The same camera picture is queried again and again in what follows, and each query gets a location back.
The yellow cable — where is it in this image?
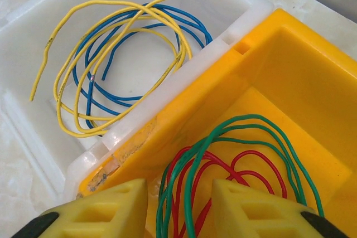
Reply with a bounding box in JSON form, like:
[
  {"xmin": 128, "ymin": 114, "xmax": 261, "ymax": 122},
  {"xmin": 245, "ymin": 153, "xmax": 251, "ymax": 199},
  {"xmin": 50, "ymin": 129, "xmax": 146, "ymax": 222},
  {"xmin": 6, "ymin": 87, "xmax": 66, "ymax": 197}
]
[{"xmin": 29, "ymin": 0, "xmax": 193, "ymax": 138}]

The white plastic bin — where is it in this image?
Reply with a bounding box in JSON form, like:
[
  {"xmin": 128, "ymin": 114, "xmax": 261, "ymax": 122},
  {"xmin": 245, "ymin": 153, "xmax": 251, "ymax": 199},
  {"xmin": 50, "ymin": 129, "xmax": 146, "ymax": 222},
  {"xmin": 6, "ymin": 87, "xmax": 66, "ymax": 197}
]
[{"xmin": 0, "ymin": 0, "xmax": 274, "ymax": 202}]

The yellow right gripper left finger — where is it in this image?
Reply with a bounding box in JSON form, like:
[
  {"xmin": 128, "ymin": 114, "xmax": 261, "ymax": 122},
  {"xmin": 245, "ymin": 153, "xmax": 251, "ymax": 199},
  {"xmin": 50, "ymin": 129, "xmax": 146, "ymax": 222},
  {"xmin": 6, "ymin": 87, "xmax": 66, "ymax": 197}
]
[{"xmin": 16, "ymin": 178, "xmax": 147, "ymax": 238}]

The green cable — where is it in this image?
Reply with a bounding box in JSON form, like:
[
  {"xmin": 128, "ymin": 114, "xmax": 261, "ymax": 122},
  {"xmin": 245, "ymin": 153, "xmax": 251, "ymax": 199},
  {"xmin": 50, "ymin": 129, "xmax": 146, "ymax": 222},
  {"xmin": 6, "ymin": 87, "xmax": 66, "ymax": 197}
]
[{"xmin": 155, "ymin": 114, "xmax": 325, "ymax": 238}]

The yellow plastic bin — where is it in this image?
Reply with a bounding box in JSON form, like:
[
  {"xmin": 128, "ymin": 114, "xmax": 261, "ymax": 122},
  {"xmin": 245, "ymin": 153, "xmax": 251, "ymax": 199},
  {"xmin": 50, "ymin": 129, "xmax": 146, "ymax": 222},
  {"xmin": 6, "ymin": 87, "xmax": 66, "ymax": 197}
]
[{"xmin": 76, "ymin": 8, "xmax": 357, "ymax": 238}]

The blue cable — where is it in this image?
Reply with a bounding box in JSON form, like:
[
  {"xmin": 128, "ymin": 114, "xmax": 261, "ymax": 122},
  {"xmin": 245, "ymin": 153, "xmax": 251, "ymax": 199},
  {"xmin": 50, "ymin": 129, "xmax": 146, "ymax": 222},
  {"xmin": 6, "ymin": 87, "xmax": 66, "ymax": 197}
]
[{"xmin": 71, "ymin": 3, "xmax": 214, "ymax": 137}]

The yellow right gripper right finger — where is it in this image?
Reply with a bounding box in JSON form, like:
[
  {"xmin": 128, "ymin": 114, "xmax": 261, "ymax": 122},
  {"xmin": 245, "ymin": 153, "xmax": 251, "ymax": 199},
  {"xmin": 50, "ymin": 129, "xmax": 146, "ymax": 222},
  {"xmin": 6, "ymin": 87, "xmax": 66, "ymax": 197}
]
[{"xmin": 211, "ymin": 178, "xmax": 349, "ymax": 238}]

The red cable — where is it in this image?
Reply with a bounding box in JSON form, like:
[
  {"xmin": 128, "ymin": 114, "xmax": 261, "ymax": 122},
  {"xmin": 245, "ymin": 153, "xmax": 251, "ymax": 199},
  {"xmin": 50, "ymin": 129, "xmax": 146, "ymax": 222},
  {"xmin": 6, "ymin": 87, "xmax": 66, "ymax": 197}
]
[{"xmin": 164, "ymin": 145, "xmax": 288, "ymax": 238}]

